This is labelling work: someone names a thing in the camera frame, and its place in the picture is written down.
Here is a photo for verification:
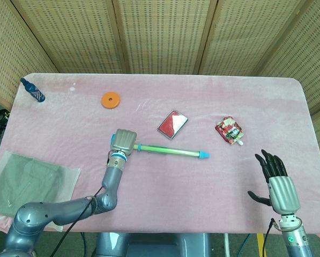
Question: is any white table leg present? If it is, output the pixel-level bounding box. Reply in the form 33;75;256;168
224;233;231;257

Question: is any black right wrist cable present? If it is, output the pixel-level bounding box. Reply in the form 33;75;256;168
263;218;277;257

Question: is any red ink pad case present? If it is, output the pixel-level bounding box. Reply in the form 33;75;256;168
157;109;189;141

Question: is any green and blue water pump toy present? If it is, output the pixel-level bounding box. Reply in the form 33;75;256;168
110;134;212;161

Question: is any orange disc with hole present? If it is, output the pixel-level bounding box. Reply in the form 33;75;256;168
100;92;122;110

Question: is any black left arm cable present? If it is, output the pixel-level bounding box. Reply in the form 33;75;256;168
51;184;108;257

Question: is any pink fuzzy tablecloth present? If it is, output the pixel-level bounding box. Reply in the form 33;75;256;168
0;72;320;243

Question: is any translucent plastic bag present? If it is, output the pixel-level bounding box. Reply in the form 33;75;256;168
0;150;82;231

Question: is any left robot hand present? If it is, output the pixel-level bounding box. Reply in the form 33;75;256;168
110;128;138;158

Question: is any teal floor cable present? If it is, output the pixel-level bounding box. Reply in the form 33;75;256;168
239;233;250;257

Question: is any blue patterned spray bottle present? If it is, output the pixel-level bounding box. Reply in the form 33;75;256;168
20;77;46;103

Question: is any red spouted drink pouch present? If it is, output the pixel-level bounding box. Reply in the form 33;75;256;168
215;116;244;147

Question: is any grey robot torso base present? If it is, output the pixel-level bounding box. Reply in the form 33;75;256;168
95;232;211;257

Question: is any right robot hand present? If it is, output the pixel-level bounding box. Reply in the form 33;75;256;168
247;149;302;215

